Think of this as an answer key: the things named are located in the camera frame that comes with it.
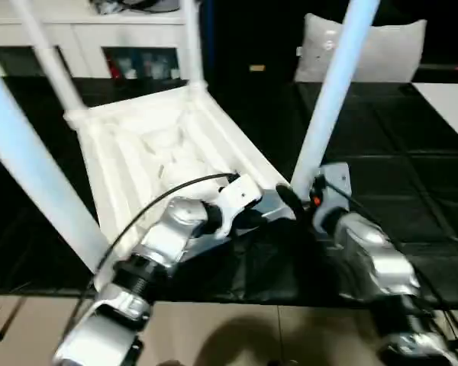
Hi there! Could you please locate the grey cushion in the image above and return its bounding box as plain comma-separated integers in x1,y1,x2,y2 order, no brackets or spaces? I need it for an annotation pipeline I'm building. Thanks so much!
293,13,428,83

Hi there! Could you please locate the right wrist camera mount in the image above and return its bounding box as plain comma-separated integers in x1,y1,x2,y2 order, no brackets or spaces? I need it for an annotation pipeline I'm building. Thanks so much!
311,162,354,234

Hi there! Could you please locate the black metal table frame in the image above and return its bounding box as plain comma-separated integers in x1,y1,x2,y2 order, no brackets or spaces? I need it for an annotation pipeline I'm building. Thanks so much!
0,299,24,340

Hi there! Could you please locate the white flat board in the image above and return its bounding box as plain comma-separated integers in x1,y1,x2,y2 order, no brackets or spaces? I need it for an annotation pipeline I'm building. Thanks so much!
411,82,458,152

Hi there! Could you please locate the grey round container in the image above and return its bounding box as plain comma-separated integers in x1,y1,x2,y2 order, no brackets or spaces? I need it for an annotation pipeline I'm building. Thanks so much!
114,0,184,11

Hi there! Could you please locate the white plastic table top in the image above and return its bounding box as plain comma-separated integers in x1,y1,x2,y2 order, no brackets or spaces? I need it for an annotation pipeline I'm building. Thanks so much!
63,83,297,291

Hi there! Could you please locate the white cabinet with glass doors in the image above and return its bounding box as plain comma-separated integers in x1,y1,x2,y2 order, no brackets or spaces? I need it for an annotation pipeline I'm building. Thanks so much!
0,0,207,80

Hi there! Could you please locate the black box with gold label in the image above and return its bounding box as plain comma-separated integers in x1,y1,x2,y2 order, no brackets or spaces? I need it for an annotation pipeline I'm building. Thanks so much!
202,0,310,83

